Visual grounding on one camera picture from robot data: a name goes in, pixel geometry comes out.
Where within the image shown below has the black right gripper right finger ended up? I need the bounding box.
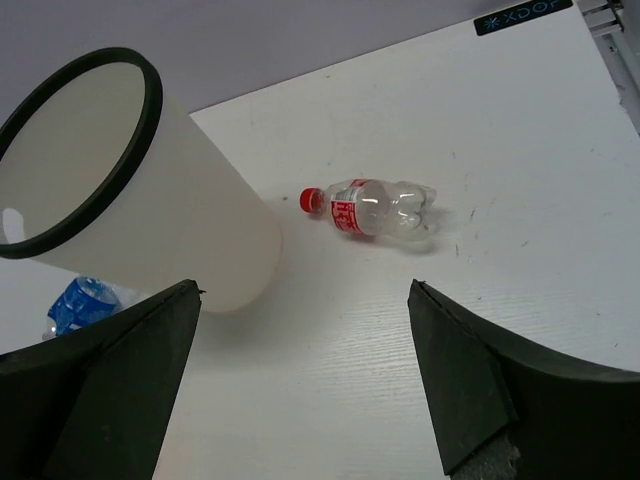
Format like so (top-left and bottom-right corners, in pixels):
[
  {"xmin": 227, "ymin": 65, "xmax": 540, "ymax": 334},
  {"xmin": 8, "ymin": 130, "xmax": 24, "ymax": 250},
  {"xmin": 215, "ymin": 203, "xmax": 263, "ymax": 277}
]
[{"xmin": 408, "ymin": 281, "xmax": 639, "ymax": 479}]

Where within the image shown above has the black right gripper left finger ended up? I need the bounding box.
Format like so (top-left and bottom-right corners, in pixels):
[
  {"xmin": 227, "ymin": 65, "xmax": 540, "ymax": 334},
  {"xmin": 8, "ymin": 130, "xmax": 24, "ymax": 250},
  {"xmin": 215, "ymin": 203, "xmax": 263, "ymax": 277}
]
[{"xmin": 1, "ymin": 280, "xmax": 201, "ymax": 479}]

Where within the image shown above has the clear bottle with blue label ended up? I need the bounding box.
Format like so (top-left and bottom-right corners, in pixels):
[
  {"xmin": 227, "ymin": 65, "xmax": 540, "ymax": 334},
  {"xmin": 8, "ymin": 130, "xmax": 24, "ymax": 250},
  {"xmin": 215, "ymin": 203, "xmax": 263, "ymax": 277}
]
[{"xmin": 42, "ymin": 276, "xmax": 148, "ymax": 341}]

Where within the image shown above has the clear bottle with red label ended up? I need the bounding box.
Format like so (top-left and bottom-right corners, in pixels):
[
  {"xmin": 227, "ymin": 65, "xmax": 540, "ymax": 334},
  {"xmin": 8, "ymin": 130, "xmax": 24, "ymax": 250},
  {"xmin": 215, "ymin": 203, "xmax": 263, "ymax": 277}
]
[{"xmin": 299, "ymin": 178, "xmax": 437, "ymax": 242}]

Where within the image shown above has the white bin with black rim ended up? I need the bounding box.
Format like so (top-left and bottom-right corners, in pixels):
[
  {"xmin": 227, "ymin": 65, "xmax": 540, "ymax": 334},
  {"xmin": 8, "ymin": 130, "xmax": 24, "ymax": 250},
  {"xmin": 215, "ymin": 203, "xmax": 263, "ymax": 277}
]
[{"xmin": 1, "ymin": 47, "xmax": 283, "ymax": 313}]

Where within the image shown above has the black XDOF label sticker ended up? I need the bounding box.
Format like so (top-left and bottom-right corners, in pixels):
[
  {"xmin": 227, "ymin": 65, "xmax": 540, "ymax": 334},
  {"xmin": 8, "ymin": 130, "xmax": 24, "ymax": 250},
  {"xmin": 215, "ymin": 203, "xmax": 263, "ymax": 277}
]
[{"xmin": 473, "ymin": 0, "xmax": 573, "ymax": 37}]

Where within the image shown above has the aluminium rail at table side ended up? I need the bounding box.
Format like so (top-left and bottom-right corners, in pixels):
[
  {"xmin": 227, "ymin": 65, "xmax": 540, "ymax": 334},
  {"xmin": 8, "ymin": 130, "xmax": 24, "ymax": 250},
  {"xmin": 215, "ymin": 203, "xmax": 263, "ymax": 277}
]
[{"xmin": 577, "ymin": 0, "xmax": 639, "ymax": 132}]

